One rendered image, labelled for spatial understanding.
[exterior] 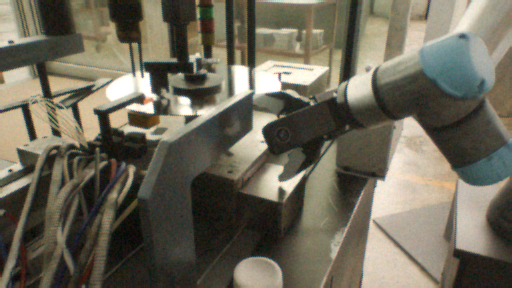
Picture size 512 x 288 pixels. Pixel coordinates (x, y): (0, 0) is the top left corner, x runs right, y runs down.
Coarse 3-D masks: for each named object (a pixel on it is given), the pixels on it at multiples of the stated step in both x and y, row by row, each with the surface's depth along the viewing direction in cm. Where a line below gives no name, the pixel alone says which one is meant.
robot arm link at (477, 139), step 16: (480, 112) 45; (432, 128) 47; (448, 128) 46; (464, 128) 45; (480, 128) 45; (496, 128) 46; (448, 144) 47; (464, 144) 46; (480, 144) 46; (496, 144) 46; (448, 160) 50; (464, 160) 47; (480, 160) 46; (496, 160) 46; (464, 176) 50; (480, 176) 48; (496, 176) 47
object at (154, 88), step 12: (180, 36) 65; (180, 48) 65; (156, 60) 67; (168, 60) 67; (180, 60) 66; (192, 60) 67; (156, 72) 67; (168, 72) 67; (180, 72) 67; (192, 72) 67; (156, 84) 68; (168, 84) 70
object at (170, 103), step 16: (208, 64) 91; (224, 64) 91; (128, 80) 79; (144, 80) 79; (240, 80) 79; (256, 80) 79; (272, 80) 79; (112, 96) 70; (176, 96) 70; (192, 96) 70; (208, 96) 70; (224, 96) 70; (144, 112) 63; (160, 112) 63; (176, 112) 63; (192, 112) 63
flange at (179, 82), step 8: (176, 80) 75; (184, 80) 75; (192, 80) 74; (200, 80) 75; (208, 80) 75; (216, 80) 76; (224, 80) 77; (176, 88) 72; (184, 88) 72; (192, 88) 72; (200, 88) 72; (208, 88) 72; (216, 88) 74
